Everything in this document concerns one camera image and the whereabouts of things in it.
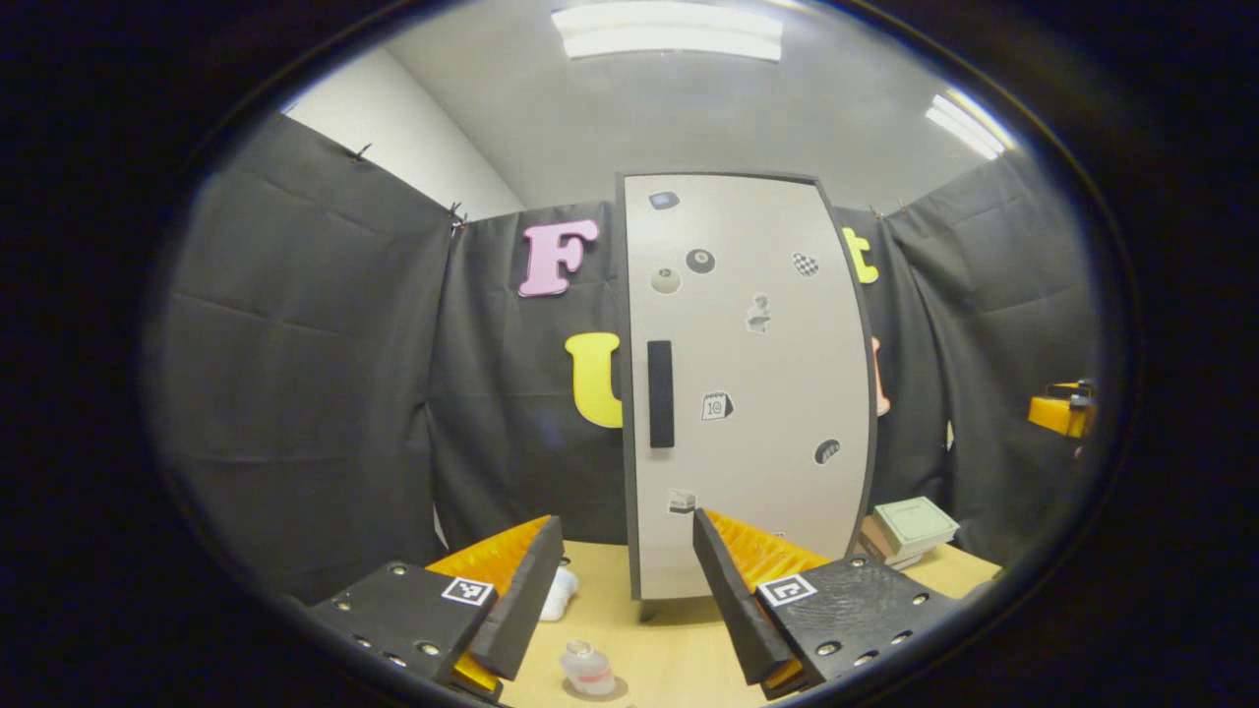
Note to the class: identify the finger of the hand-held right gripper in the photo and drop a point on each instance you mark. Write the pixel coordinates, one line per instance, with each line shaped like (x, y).
(1054, 415)

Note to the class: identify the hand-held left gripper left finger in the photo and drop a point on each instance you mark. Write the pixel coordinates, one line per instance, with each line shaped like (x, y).
(526, 600)

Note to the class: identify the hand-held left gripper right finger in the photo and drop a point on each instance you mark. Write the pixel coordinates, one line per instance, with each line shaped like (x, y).
(733, 610)

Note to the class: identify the small ceiling light panel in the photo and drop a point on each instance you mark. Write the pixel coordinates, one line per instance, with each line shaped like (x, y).
(969, 126)

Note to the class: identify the clear plastic bottle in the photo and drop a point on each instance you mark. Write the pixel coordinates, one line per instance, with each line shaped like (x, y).
(588, 671)

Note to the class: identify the large ceiling light panel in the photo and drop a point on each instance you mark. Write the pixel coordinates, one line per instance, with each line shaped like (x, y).
(669, 29)

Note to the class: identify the green book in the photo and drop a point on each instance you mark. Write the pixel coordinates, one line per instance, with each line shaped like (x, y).
(913, 523)

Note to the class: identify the round brown coaster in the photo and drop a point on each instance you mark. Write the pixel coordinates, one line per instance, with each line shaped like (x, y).
(622, 694)

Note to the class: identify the black backdrop cloth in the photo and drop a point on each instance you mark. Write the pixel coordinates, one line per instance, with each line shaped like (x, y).
(325, 344)

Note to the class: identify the grey book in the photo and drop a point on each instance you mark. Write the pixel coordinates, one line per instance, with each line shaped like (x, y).
(905, 563)

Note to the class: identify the beige cabinet door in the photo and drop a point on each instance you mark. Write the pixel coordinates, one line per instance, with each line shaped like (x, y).
(767, 393)

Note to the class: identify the white plastic container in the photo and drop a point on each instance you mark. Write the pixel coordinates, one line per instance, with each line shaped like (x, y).
(558, 595)

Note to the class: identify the brown book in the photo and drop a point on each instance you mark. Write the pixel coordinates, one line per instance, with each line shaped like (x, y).
(870, 539)

